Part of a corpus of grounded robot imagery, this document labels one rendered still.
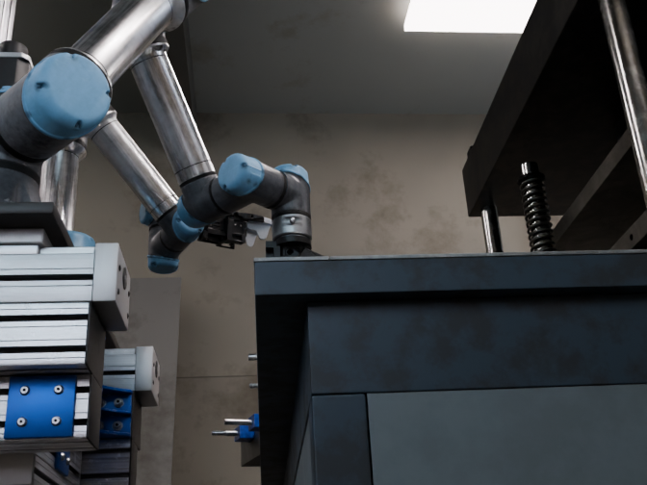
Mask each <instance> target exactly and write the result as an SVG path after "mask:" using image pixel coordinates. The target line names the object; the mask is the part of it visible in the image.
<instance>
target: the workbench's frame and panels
mask: <svg viewBox="0 0 647 485"><path fill-rule="evenodd" d="M254 283H255V317H256V347H257V376H258V406H259V436H260V465H261V485H647V254H607V255H563V256H519V257H476V258H431V259H387V260H344V261H299V262H256V263H254Z"/></svg>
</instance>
